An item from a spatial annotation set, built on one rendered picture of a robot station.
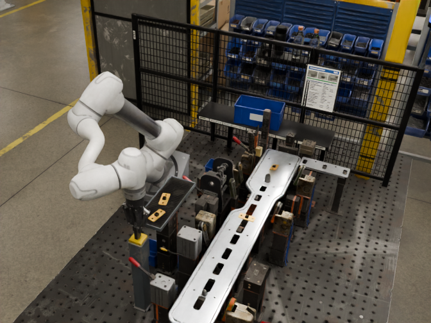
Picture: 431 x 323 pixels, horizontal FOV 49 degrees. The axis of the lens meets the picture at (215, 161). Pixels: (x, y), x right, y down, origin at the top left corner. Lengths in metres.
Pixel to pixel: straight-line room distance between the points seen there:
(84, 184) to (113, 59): 3.48
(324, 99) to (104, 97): 1.45
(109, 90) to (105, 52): 2.94
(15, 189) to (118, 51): 1.74
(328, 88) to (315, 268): 1.12
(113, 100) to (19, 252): 1.85
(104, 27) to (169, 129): 2.55
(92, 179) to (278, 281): 1.21
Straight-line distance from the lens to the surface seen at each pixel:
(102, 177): 1.77
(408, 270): 3.85
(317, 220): 2.94
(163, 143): 2.67
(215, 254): 2.23
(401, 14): 2.90
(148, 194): 2.93
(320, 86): 3.06
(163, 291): 2.03
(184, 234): 2.16
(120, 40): 5.01
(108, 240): 2.75
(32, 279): 3.61
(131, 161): 1.78
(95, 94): 2.26
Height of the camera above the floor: 2.61
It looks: 35 degrees down
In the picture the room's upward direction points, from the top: 3 degrees clockwise
